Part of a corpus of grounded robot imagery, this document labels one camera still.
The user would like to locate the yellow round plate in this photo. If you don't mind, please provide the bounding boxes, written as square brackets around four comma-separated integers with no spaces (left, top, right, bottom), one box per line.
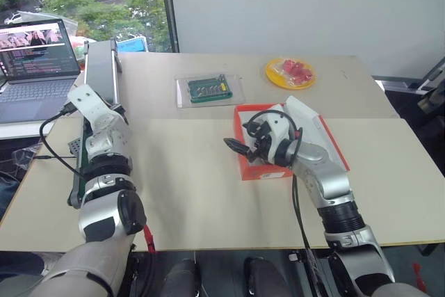
[265,57,317,90]

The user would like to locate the grey open laptop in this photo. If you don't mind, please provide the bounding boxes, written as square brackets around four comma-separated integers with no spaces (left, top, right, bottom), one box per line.
[0,18,83,126]

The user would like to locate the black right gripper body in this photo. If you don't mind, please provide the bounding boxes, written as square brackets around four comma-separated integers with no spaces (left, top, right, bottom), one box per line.
[242,120,276,166]

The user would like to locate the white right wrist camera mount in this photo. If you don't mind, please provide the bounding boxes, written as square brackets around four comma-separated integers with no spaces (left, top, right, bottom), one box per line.
[259,104,297,166]

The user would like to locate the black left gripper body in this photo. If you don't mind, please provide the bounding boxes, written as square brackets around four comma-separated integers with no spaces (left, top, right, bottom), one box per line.
[109,102,131,125]

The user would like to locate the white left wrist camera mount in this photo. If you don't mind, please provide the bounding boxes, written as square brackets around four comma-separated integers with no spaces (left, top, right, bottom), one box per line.
[66,83,116,128]

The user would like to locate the blue plastic box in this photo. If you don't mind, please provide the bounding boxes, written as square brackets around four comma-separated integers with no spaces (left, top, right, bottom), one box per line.
[116,37,147,54]

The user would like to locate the black window frame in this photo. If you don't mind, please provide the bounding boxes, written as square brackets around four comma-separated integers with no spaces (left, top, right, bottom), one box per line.
[158,0,180,54]

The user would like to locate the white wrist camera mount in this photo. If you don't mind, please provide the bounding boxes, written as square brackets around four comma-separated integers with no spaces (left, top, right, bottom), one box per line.
[259,104,297,166]
[66,83,116,128]

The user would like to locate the green circuit board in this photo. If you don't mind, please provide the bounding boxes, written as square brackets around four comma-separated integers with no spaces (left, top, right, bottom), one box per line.
[187,74,234,104]

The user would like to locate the colourful plastic bag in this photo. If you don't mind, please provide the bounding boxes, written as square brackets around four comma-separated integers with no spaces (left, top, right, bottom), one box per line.
[67,35,88,69]

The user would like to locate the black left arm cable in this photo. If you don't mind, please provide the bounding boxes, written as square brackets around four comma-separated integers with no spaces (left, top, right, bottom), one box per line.
[38,102,83,176]

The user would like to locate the orange cardboard shoebox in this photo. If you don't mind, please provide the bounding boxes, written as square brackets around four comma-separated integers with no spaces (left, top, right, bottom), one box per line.
[232,95,350,182]

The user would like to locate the red strap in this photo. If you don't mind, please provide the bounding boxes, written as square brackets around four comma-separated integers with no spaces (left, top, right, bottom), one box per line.
[142,224,158,254]

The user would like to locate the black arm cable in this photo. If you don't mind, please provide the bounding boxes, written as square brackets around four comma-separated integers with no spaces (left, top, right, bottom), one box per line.
[38,102,83,176]
[243,109,316,253]

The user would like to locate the red pieces in clear bag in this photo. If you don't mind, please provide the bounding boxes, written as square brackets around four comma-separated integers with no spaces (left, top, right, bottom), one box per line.
[274,58,314,86]

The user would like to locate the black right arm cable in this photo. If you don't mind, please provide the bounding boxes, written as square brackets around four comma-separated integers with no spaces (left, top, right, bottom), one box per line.
[243,109,316,253]

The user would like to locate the small black conveyor belt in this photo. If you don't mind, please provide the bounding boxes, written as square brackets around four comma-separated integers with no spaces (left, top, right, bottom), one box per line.
[67,40,131,209]

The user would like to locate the crumpled clear plastic bag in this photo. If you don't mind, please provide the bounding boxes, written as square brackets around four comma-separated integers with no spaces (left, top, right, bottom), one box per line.
[12,147,40,173]

